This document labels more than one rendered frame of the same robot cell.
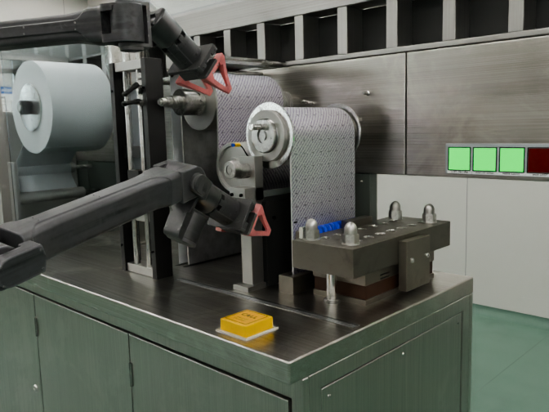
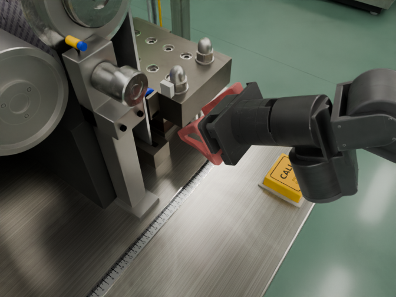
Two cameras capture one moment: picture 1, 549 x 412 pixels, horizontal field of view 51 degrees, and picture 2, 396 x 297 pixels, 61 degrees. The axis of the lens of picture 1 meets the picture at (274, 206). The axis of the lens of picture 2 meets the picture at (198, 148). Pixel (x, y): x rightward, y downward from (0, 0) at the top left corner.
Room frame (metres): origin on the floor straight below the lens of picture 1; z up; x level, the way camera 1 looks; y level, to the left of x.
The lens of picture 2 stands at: (1.24, 0.38, 1.41)
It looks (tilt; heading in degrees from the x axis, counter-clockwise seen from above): 50 degrees down; 262
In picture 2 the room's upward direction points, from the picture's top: straight up
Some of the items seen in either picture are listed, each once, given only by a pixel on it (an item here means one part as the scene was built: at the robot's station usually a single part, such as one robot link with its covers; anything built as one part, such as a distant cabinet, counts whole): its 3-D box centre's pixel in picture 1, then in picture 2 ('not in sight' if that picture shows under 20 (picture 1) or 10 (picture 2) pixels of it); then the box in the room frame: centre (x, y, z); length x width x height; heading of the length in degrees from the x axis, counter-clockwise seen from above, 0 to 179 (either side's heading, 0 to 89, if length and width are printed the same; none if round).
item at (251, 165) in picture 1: (247, 223); (123, 146); (1.30, 0.06, 1.05); 0.06 x 0.05 x 0.31; 136
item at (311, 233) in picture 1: (311, 228); (177, 77); (1.20, -0.08, 1.05); 0.04 x 0.04 x 0.04
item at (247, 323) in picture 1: (247, 323); (289, 177); (1.02, 0.06, 0.91); 0.07 x 0.07 x 0.02; 46
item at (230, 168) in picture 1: (232, 169); (129, 86); (1.27, 0.09, 1.18); 0.04 x 0.02 x 0.04; 46
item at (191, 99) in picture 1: (189, 102); not in sight; (1.46, 0.21, 1.33); 0.06 x 0.06 x 0.06; 46
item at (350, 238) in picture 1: (350, 233); (204, 49); (1.15, -0.15, 1.05); 0.04 x 0.04 x 0.04
